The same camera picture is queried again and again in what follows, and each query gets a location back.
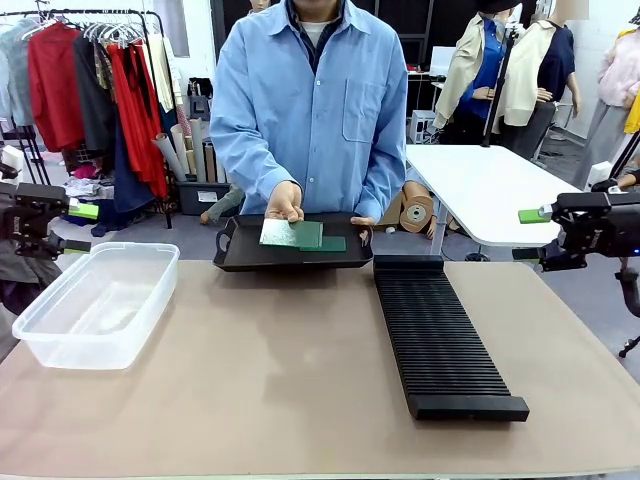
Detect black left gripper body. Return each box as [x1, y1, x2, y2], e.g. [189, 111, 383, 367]
[0, 182, 51, 252]

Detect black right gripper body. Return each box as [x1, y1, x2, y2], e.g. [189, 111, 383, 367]
[574, 193, 626, 259]

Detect black plastic tray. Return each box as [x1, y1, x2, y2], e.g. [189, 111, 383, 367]
[213, 212, 375, 274]

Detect green printed circuit board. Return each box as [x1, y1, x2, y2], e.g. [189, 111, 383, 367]
[258, 218, 325, 251]
[298, 236, 347, 253]

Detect person's left forearm blue sleeve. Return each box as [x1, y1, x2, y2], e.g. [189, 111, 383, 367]
[352, 147, 408, 221]

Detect person's right forearm blue sleeve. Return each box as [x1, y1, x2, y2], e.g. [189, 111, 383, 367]
[209, 117, 301, 201]

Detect person's right hand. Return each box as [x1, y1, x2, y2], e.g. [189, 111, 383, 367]
[264, 180, 306, 224]

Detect white patterned cloth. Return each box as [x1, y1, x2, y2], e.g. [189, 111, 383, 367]
[63, 177, 107, 199]

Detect blue cloth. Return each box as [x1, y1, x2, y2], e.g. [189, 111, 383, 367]
[89, 198, 133, 239]

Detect grey cloth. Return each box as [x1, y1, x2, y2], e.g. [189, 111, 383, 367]
[0, 238, 64, 302]

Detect navy blue garment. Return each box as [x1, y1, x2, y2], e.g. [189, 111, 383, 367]
[113, 119, 157, 214]

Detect white block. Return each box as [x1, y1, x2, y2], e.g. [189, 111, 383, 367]
[0, 144, 25, 184]

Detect white table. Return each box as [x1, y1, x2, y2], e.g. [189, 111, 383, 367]
[404, 143, 601, 262]

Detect clear plastic box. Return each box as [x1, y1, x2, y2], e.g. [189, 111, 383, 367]
[11, 241, 181, 371]

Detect purple cloth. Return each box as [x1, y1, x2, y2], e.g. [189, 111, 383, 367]
[0, 279, 33, 317]

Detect red dress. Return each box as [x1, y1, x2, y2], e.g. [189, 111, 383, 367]
[106, 43, 169, 199]

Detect black jacket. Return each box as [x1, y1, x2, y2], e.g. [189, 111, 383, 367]
[73, 32, 119, 159]

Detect dark grey storage bin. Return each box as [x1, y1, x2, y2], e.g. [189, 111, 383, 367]
[175, 180, 234, 217]

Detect brown paper roll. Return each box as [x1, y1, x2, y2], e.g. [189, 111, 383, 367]
[402, 180, 441, 240]

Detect beige paper roll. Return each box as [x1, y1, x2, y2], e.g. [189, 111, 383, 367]
[169, 123, 194, 176]

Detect yellow garment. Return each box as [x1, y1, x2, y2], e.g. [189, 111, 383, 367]
[623, 89, 640, 135]

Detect red shirt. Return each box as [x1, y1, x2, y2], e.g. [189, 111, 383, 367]
[27, 22, 87, 154]

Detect brown cardboard box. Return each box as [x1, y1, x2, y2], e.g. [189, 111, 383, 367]
[379, 192, 407, 229]

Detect black pole stand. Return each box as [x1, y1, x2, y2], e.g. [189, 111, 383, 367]
[481, 24, 522, 149]

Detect brown cardboard tube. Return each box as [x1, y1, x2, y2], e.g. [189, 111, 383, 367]
[202, 141, 218, 184]

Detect mannequin cream jacket navy top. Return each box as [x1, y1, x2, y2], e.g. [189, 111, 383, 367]
[499, 7, 584, 161]

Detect light grey-blue shirt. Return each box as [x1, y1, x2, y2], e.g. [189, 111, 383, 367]
[0, 19, 37, 129]

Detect black slotted PCB rack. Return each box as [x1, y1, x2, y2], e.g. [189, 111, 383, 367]
[372, 254, 531, 422]

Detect cream garment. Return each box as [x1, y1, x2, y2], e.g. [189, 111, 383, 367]
[146, 33, 177, 114]

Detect black bag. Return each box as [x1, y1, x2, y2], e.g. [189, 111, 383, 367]
[187, 77, 216, 121]

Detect mannequin pink sweater grey skirt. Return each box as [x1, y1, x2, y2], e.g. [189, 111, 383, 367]
[572, 27, 640, 190]

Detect mannequin beige jacket blue shirt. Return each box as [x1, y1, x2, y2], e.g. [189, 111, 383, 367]
[433, 0, 512, 146]

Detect white box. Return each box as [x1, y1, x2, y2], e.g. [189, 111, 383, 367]
[429, 45, 458, 74]

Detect black metal clothes rack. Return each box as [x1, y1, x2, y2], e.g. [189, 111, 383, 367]
[0, 8, 174, 230]

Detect black shelf unit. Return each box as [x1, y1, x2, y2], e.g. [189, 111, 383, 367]
[394, 0, 451, 121]

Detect person torso blue shirt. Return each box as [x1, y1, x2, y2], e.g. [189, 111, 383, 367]
[209, 0, 409, 224]

